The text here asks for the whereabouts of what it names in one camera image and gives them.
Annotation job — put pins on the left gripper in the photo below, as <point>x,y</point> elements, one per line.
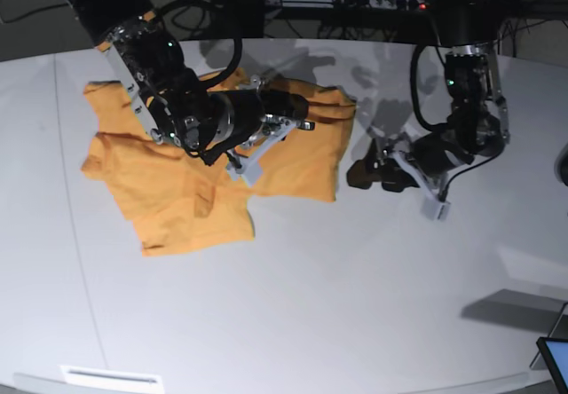
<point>404,163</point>

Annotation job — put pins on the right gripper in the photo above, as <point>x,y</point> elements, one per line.
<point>246,123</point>

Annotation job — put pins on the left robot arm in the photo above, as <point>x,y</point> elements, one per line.
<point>476,130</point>

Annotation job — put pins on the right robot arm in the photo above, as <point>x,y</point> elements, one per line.
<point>173,104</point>

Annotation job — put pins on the tablet screen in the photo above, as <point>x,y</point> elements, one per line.
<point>554,353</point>

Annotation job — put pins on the white label strip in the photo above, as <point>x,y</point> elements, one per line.
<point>112,380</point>

